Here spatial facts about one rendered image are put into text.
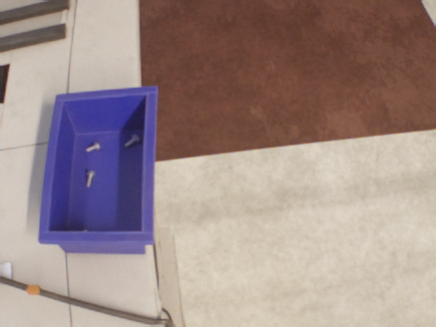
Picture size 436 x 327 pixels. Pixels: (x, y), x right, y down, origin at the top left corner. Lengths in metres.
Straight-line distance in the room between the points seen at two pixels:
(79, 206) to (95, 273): 0.10
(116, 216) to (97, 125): 0.15
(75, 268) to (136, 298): 0.09
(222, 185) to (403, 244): 0.57
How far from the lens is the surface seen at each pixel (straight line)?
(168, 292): 1.24
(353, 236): 1.79
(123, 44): 1.04
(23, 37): 1.10
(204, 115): 1.97
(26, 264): 0.85
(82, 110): 0.89
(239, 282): 1.70
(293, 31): 2.23
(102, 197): 0.87
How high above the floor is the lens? 1.58
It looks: 58 degrees down
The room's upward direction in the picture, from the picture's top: 1 degrees counter-clockwise
